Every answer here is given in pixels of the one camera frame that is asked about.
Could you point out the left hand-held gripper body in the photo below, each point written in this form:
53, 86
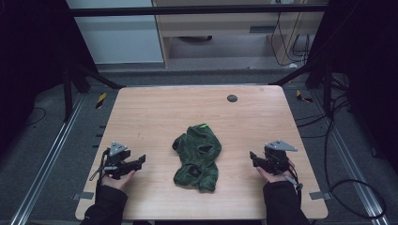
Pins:
117, 153

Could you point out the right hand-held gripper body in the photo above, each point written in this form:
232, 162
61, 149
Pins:
276, 156

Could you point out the person's left hand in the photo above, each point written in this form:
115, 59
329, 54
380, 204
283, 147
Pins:
119, 182

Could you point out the person's right hand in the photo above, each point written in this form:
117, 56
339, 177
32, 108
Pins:
272, 178

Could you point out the yellow black striped tape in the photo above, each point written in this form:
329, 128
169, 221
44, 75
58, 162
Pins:
100, 100
302, 97

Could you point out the crumpled dark green cloth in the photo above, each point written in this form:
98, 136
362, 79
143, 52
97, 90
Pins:
197, 157

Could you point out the round grey table grommet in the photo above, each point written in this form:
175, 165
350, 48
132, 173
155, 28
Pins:
232, 98

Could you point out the black metal stand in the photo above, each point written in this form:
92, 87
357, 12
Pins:
68, 93
327, 90

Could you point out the white cabinet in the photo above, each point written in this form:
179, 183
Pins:
119, 37

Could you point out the black curtain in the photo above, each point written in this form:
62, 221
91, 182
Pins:
369, 68
31, 62

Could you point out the light wooden cabinet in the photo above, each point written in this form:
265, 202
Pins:
219, 23

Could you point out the aluminium floor rail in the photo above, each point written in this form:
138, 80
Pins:
353, 162
47, 162

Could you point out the black horizontal frame bar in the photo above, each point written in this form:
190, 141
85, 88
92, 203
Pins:
194, 11

